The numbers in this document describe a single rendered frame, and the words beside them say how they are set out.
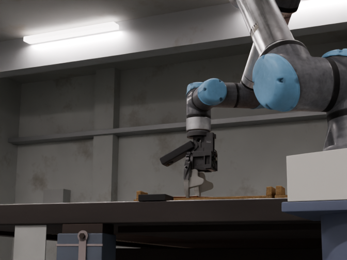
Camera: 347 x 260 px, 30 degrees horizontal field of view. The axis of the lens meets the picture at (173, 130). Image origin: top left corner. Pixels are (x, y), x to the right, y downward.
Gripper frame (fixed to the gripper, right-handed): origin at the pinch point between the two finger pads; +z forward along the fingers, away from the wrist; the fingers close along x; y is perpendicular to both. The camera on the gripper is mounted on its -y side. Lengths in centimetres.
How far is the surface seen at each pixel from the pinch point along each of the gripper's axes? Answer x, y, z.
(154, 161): 595, -245, -114
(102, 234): -25.8, -16.6, 11.9
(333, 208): -58, 47, 9
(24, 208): -25.4, -41.6, 4.3
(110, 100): 584, -306, -200
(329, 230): -51, 45, 12
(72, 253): -26.3, -25.1, 16.8
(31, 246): -24.2, -39.1, 15.0
